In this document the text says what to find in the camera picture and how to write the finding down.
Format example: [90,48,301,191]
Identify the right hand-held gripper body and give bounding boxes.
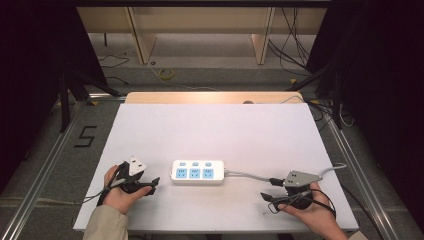
[282,169,324,211]

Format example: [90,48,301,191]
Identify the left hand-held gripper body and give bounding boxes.
[114,155,150,195]

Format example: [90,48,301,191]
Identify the person's left hand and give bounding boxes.
[102,165,153,215]

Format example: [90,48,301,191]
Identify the person's right hand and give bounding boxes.
[277,186,338,236]

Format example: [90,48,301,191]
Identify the white power strip blue sockets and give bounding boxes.
[170,159,226,186]

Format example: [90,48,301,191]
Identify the white foam board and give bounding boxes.
[73,102,360,232]

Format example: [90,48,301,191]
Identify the black metal stand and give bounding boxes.
[58,68,122,134]
[285,61,345,130]

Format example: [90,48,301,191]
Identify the yellow tape roll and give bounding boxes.
[157,67,175,81]

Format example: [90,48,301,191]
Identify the black curtain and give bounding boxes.
[0,0,108,196]
[304,0,424,233]

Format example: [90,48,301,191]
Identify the beige wooden desk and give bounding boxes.
[77,6,328,66]

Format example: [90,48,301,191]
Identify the grey power strip cable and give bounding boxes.
[224,162,348,183]

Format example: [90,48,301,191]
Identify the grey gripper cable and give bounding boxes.
[73,179,126,205]

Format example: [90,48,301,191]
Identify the aluminium floor rail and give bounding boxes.
[0,98,93,240]
[318,109,403,240]

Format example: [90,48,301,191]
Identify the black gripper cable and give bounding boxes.
[268,183,385,240]

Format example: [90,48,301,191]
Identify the white floor cable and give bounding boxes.
[148,62,222,92]

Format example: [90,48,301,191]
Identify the bundle of black cables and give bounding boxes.
[267,7,318,77]

